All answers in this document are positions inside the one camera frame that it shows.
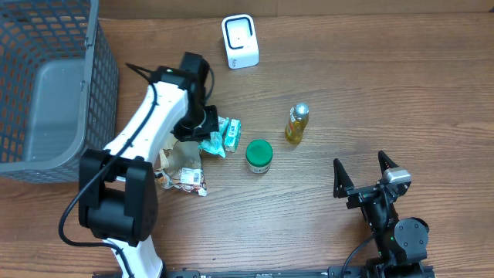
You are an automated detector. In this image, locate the yellow liquid bottle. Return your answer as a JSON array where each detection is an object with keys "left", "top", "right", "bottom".
[{"left": 285, "top": 103, "right": 310, "bottom": 144}]

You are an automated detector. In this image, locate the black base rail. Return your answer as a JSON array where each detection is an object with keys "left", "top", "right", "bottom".
[{"left": 92, "top": 266, "right": 436, "bottom": 278}]

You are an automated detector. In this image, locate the brown snack packet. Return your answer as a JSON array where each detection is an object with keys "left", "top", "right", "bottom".
[{"left": 154, "top": 134, "right": 207, "bottom": 197}]

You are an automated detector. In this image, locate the teal snack bar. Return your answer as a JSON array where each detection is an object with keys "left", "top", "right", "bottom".
[{"left": 198, "top": 117, "right": 230, "bottom": 158}]

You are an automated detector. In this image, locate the white barcode scanner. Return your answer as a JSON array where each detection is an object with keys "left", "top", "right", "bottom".
[{"left": 222, "top": 14, "right": 259, "bottom": 70}]

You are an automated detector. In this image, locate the green lidded jar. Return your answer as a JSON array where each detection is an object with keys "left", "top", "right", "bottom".
[{"left": 245, "top": 139, "right": 273, "bottom": 174}]

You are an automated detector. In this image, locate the teal Kleenex tissue pack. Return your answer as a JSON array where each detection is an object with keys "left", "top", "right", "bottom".
[{"left": 224, "top": 119, "right": 242, "bottom": 152}]

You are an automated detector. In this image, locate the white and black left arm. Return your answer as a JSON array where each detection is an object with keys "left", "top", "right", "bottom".
[{"left": 59, "top": 53, "right": 218, "bottom": 277}]

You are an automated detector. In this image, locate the dark grey mesh basket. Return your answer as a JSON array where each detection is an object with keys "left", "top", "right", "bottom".
[{"left": 1, "top": 0, "right": 119, "bottom": 183}]

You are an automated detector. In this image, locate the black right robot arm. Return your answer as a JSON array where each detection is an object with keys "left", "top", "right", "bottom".
[{"left": 328, "top": 151, "right": 435, "bottom": 278}]

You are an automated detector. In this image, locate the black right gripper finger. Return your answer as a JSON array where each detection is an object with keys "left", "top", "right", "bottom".
[
  {"left": 377, "top": 151, "right": 398, "bottom": 174},
  {"left": 333, "top": 158, "right": 354, "bottom": 198}
]

